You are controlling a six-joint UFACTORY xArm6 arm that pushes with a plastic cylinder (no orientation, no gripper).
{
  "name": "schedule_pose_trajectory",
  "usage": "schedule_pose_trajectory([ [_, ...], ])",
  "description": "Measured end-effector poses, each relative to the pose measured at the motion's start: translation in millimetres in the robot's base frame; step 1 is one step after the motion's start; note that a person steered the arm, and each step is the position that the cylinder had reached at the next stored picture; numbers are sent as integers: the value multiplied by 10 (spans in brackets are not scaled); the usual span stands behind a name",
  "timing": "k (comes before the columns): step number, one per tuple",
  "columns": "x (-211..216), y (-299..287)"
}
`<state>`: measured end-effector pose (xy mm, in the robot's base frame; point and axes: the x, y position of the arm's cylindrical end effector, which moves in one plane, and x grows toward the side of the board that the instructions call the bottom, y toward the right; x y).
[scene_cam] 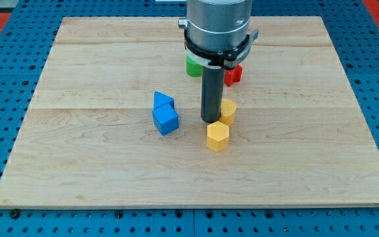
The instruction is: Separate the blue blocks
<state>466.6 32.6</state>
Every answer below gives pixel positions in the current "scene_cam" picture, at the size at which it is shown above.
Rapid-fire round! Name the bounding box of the blue cube block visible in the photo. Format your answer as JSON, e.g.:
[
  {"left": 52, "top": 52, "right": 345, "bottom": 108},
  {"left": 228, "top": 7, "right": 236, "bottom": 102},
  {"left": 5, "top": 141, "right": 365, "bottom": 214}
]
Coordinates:
[{"left": 152, "top": 103, "right": 179, "bottom": 136}]

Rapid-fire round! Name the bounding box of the blue triangular block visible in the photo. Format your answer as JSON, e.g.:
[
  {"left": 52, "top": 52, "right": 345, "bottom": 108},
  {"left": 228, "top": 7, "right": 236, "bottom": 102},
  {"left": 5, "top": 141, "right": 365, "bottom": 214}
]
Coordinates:
[{"left": 153, "top": 91, "right": 174, "bottom": 109}]

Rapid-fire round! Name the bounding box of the red star block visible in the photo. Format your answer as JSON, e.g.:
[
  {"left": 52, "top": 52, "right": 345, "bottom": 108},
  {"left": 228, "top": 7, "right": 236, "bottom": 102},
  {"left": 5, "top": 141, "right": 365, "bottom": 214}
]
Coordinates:
[{"left": 224, "top": 65, "right": 243, "bottom": 87}]

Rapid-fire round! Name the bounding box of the wooden board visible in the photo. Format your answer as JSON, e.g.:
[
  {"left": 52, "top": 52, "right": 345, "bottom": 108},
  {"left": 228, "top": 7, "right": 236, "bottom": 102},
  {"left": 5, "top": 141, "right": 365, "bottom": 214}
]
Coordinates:
[{"left": 0, "top": 16, "right": 379, "bottom": 209}]

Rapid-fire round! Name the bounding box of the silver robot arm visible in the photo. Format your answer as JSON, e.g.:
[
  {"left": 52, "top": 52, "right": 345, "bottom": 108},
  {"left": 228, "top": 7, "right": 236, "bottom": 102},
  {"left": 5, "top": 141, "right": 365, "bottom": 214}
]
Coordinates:
[{"left": 178, "top": 0, "right": 253, "bottom": 52}]

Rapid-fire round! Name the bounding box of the yellow hexagonal block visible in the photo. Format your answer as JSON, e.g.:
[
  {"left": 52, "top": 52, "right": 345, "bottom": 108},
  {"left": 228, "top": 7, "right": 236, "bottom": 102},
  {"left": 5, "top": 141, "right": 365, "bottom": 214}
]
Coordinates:
[{"left": 207, "top": 121, "right": 230, "bottom": 151}]

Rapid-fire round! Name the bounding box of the black clamp ring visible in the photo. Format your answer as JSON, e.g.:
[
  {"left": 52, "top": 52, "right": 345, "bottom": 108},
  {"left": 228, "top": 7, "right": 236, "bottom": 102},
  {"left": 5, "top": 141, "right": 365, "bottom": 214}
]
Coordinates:
[{"left": 183, "top": 28, "right": 260, "bottom": 70}]

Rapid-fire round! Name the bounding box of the green cylindrical block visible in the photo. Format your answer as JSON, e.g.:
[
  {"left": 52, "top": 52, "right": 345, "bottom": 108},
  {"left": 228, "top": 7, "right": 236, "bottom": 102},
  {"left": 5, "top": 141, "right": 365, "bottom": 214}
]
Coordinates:
[{"left": 186, "top": 56, "right": 203, "bottom": 77}]

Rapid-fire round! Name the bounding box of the yellow cylindrical block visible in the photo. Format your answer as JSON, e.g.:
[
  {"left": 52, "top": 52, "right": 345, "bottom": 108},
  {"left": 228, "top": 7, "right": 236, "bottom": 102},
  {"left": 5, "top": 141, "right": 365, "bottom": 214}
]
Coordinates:
[{"left": 219, "top": 98, "right": 237, "bottom": 126}]

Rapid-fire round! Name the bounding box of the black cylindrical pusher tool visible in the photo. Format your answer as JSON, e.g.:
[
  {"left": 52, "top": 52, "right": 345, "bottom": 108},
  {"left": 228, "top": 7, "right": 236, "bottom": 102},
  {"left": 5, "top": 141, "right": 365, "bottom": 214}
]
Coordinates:
[{"left": 201, "top": 67, "right": 225, "bottom": 123}]

